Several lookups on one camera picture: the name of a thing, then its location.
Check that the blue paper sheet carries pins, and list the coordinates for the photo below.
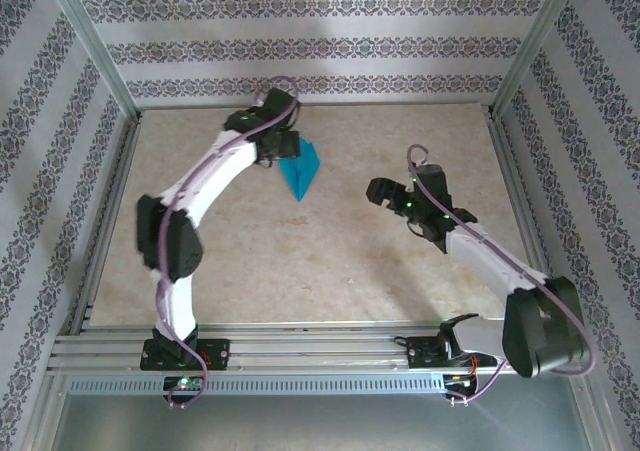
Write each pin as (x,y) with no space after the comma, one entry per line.
(302,176)

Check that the left aluminium frame post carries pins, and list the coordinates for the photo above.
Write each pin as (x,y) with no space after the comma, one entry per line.
(96,46)

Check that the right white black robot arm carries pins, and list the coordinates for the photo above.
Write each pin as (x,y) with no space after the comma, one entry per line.
(540,331)

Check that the right aluminium frame post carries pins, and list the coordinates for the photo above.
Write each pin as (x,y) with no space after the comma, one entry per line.
(536,46)

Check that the left aluminium side rail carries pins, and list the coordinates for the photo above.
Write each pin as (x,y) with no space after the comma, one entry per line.
(106,221)

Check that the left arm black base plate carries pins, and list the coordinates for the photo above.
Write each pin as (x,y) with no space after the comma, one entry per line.
(220,353)

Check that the aluminium frame post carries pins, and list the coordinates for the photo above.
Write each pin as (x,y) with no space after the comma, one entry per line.
(96,46)
(536,46)

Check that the long aluminium mounting rail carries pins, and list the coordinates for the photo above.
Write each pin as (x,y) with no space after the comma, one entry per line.
(320,351)

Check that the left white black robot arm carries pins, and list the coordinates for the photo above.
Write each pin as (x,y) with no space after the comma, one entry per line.
(210,181)

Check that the right aluminium side rail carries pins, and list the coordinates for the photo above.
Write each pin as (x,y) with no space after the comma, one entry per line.
(526,221)

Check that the grey metal sheet panel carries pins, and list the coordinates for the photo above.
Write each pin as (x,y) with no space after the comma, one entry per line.
(320,421)

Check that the aluminium side rail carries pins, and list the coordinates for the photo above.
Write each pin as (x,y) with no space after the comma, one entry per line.
(526,221)
(106,221)

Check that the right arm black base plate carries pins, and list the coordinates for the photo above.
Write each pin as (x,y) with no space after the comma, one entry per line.
(420,353)

